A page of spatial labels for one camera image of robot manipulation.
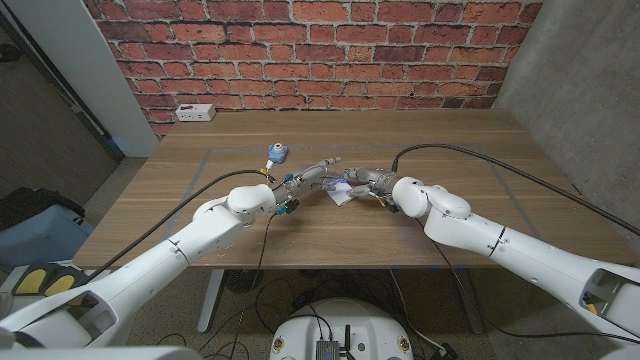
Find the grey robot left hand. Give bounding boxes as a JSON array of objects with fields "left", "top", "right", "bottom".
[{"left": 272, "top": 156, "right": 346, "bottom": 215}]

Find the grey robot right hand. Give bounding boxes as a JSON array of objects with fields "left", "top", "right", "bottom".
[{"left": 343, "top": 166, "right": 401, "bottom": 209}]

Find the white paper shipping label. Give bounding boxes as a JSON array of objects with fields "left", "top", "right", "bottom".
[{"left": 325, "top": 180, "right": 359, "bottom": 208}]

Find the round black floor fan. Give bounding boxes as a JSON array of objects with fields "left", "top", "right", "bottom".
[{"left": 223, "top": 269, "right": 265, "bottom": 294}]

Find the white power strip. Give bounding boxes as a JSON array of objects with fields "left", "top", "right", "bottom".
[{"left": 174, "top": 103, "right": 217, "bottom": 123}]

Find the red brick printed backdrop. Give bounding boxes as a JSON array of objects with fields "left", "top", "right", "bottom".
[{"left": 82, "top": 0, "right": 546, "bottom": 139}]

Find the white robot torso base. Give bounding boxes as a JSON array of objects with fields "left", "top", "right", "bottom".
[{"left": 269, "top": 298, "right": 415, "bottom": 360}]

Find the white table leg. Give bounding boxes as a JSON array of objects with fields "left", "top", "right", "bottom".
[{"left": 196, "top": 268, "right": 225, "bottom": 333}]

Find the grey table leg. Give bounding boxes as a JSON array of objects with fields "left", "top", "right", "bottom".
[{"left": 452, "top": 267, "right": 486, "bottom": 335}]

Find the silver box with antenna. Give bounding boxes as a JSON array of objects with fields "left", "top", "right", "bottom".
[{"left": 315, "top": 324, "right": 353, "bottom": 360}]

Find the black power adapter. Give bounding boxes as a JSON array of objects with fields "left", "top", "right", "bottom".
[{"left": 430, "top": 342, "right": 459, "bottom": 360}]

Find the black yellow foot pedal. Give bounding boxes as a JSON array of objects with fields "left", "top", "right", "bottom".
[
  {"left": 42, "top": 272, "right": 76, "bottom": 297},
  {"left": 10, "top": 267, "right": 51, "bottom": 296}
]

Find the dark grey door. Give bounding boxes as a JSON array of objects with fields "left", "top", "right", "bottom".
[{"left": 0, "top": 14, "right": 126, "bottom": 206}]

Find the blue storage bin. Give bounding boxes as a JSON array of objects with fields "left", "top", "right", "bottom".
[{"left": 0, "top": 203, "right": 95, "bottom": 274}]

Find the black bag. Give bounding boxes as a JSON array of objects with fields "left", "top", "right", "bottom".
[{"left": 0, "top": 187, "right": 86, "bottom": 232}]

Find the small blue toy camera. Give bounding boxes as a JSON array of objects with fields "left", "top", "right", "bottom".
[{"left": 267, "top": 142, "right": 290, "bottom": 165}]

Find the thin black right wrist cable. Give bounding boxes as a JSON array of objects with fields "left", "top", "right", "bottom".
[{"left": 413, "top": 217, "right": 640, "bottom": 346}]

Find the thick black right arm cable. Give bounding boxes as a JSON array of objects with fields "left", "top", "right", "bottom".
[{"left": 391, "top": 143, "right": 640, "bottom": 238}]

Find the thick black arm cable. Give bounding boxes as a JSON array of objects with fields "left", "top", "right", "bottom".
[
  {"left": 391, "top": 143, "right": 640, "bottom": 238},
  {"left": 73, "top": 168, "right": 274, "bottom": 289}
]

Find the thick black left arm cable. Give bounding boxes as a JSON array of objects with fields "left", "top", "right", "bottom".
[{"left": 73, "top": 168, "right": 274, "bottom": 289}]

